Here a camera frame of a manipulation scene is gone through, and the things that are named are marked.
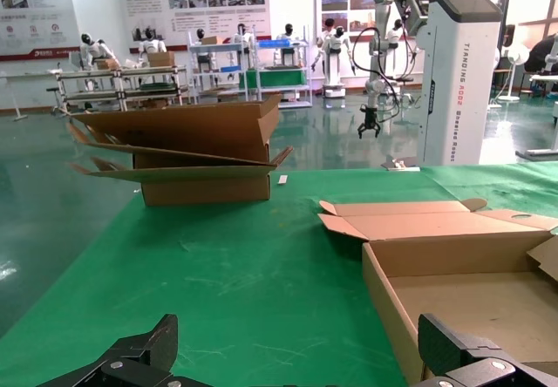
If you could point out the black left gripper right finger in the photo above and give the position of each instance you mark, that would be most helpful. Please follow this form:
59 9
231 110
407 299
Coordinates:
462 356

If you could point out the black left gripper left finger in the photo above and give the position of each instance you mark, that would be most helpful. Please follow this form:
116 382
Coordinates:
131 361

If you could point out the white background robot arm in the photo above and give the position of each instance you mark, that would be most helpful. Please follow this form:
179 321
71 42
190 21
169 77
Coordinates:
375 56

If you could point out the open brown cardboard box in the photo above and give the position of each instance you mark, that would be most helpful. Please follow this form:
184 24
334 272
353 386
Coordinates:
457 300

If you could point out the stacked brown cardboard box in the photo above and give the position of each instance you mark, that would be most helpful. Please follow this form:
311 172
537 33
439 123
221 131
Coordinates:
187 130
205 188

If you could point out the small brown cardboard box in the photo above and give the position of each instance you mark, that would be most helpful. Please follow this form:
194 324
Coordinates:
161 59
212 40

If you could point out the green table cloth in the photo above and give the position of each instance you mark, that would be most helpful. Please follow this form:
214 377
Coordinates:
240 273

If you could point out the metal table clamp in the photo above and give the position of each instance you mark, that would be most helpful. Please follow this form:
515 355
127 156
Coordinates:
401 164

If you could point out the white paper strip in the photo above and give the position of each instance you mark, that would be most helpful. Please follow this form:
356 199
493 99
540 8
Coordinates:
283 179

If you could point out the grey workbench rack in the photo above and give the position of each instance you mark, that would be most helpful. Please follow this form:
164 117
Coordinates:
122 84

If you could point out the white Tianqing robot tower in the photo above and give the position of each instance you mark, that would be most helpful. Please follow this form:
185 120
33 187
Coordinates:
457 77

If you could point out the white shelf rack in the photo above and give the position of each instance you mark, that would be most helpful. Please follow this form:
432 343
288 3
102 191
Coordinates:
218 73
283 93

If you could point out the white standing fan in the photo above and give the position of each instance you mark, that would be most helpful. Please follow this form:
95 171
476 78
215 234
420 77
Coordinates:
518 56

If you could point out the white black humanoid robot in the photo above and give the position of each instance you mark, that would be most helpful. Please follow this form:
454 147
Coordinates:
394 36
242 38
201 34
335 64
152 45
93 49
287 36

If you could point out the green storage bin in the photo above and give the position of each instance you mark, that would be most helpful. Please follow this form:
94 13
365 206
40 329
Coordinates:
272 77

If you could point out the blue storage bin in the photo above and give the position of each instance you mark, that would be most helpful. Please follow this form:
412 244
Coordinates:
276 43

